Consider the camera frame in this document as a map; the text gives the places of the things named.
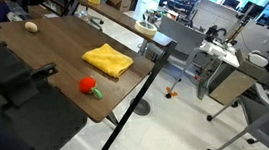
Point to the yellow terry towel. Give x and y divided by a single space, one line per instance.
108 60

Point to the red toy pepper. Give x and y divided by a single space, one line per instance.
87 85

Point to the beige plush potato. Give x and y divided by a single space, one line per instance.
31 27

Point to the black slanted table leg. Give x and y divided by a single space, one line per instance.
134 105

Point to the beige masking tape roll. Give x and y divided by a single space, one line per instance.
143 33

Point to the grey rolling stand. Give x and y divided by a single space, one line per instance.
187 64

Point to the grey partition panel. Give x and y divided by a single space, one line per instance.
182 34

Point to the long wooden side table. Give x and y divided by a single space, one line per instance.
114 15

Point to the white device on cart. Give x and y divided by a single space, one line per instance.
217 47

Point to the black clamp device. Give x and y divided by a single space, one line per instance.
214 33

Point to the grey cart beige panel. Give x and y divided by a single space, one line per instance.
231 86

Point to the white headset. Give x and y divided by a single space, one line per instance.
258 59

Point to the black blurred camera mount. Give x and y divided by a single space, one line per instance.
13 131

